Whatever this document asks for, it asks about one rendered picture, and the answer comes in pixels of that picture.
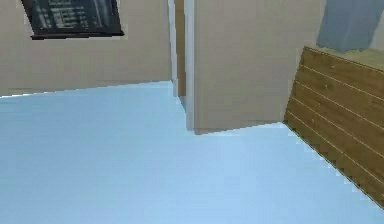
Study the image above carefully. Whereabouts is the brown wooden chest of drawers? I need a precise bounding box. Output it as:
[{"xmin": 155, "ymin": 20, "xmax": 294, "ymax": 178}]
[{"xmin": 283, "ymin": 45, "xmax": 384, "ymax": 211}]

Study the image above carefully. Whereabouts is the black framed wall picture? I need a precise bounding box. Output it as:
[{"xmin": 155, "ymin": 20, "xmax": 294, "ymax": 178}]
[{"xmin": 20, "ymin": 0, "xmax": 126, "ymax": 41}]

